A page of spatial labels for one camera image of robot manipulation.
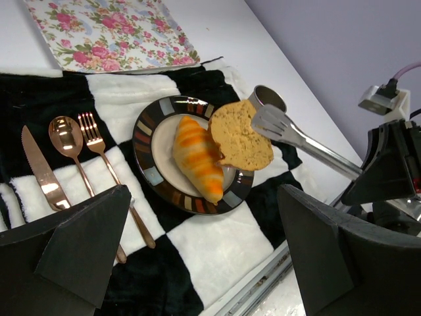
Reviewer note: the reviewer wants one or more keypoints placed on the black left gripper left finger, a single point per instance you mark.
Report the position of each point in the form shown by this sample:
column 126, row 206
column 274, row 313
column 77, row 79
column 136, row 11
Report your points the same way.
column 61, row 264

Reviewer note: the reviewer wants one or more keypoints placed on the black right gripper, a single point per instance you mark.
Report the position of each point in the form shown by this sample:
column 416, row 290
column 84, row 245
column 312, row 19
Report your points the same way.
column 391, row 168

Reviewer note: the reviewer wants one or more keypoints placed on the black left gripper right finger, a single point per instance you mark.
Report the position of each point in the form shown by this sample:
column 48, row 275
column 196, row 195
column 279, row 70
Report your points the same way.
column 345, row 265

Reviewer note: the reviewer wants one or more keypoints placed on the metal serving tongs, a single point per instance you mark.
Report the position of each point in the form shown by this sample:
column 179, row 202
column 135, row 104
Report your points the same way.
column 273, row 123

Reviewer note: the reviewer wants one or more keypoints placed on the brown bread slice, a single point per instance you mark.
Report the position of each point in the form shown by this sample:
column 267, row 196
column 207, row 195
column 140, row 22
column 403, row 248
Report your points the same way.
column 240, row 146

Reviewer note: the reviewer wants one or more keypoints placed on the orange striped croissant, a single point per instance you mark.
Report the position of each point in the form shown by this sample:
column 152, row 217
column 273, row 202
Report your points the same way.
column 196, row 155

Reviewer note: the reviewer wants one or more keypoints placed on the copper knife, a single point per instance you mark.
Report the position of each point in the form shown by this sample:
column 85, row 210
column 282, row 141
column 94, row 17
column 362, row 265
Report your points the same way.
column 43, row 173

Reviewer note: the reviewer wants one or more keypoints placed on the black white checkered cloth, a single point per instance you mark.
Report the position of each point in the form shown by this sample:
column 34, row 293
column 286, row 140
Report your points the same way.
column 198, row 258

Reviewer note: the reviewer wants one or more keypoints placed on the copper spoon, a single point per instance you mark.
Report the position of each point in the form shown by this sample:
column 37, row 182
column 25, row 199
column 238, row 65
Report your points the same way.
column 66, row 136

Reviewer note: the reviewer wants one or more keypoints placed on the copper fork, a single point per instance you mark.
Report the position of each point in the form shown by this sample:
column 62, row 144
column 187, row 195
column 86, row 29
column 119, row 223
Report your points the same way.
column 96, row 144

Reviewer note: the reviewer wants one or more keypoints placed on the dark rimmed ceramic plate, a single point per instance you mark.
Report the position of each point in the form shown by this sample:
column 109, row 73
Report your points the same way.
column 153, row 140

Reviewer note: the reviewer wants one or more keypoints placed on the white metal cup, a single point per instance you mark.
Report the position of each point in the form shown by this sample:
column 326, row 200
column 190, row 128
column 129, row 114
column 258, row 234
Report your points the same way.
column 263, row 95

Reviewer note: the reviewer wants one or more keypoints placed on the floral rectangular tray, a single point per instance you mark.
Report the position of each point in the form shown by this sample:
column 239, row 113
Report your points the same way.
column 112, row 36

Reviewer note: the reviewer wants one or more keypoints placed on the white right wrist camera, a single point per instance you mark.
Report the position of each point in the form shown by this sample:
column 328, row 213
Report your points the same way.
column 396, row 108

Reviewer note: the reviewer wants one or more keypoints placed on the aluminium frame rail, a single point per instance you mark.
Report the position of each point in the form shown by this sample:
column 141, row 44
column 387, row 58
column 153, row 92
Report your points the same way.
column 255, row 287

